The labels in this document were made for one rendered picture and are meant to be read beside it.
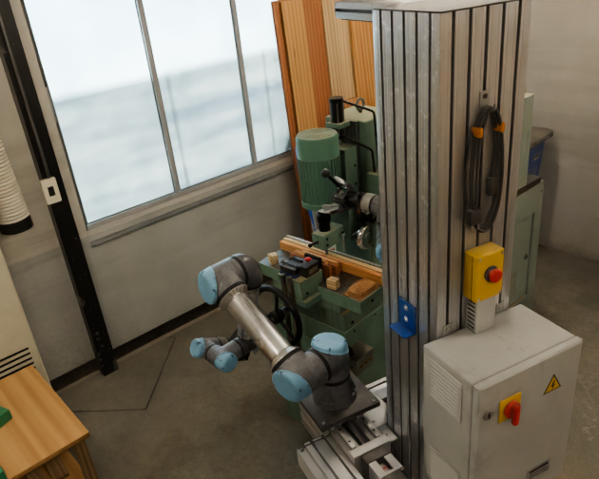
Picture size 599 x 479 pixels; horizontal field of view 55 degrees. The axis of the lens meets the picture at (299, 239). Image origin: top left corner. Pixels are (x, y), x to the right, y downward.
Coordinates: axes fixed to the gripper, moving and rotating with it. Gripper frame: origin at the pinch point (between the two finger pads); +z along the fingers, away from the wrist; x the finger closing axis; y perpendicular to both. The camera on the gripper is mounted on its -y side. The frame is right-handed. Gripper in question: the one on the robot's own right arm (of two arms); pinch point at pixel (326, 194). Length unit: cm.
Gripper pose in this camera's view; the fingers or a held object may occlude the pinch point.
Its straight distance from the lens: 227.6
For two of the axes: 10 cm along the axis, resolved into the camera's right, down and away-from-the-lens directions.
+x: -4.2, 9.0, -1.4
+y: -5.5, -3.7, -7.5
